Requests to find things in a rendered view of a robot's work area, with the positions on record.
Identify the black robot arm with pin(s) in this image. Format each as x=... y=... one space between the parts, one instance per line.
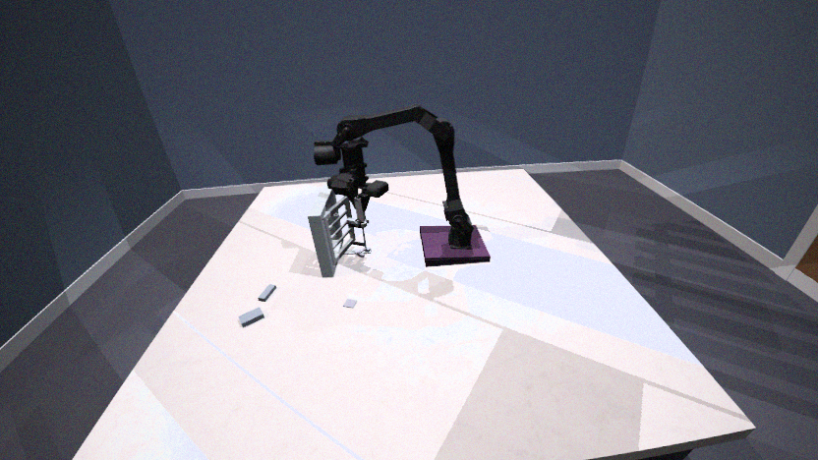
x=352 y=127

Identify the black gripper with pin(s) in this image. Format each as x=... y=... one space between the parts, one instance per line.
x=375 y=189

